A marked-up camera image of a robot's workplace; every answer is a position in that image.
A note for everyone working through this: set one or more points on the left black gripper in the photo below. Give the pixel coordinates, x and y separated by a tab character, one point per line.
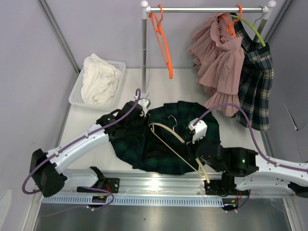
143	126

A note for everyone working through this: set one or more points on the green plaid skirt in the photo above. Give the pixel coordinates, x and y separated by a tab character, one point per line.
146	152

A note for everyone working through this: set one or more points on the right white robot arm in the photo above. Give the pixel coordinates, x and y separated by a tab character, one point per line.
243	171

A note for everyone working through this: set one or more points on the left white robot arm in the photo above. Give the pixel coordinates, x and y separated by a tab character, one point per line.
49	169

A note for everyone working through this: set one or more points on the navy beige plaid skirt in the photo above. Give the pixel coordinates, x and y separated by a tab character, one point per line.
255	83

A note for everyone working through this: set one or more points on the pink pleated skirt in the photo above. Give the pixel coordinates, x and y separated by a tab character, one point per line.
218	58

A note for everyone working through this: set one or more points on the orange plastic hanger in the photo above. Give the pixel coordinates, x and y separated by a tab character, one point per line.
161	39

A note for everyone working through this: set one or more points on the orange hanger with pink skirt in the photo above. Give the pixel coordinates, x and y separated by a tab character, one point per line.
230	25

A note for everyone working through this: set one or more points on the lime green hanger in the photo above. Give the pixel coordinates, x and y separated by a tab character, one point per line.
259	37

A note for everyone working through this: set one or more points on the white cloth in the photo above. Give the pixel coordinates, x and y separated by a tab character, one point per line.
100	81

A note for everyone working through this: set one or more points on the white plastic basket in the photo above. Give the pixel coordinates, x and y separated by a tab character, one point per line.
75	97

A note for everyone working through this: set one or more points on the metal clothes rack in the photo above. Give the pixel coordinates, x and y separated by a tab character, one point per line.
265	10

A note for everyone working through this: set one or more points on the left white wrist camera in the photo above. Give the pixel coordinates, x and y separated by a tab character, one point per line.
145	104

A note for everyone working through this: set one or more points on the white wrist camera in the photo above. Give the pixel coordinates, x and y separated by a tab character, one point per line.
145	104
198	129

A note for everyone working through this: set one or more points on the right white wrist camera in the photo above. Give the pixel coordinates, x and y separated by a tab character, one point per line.
198	129

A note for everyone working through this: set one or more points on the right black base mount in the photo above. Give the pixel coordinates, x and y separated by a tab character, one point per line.
222	189

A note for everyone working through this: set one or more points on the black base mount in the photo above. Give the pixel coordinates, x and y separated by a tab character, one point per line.
222	189
107	184

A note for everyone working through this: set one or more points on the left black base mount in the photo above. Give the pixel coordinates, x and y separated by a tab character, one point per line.
107	184

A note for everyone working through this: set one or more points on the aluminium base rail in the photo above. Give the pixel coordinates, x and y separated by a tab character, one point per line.
152	183

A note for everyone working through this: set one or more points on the slotted cable duct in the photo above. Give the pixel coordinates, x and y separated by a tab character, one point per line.
135	200

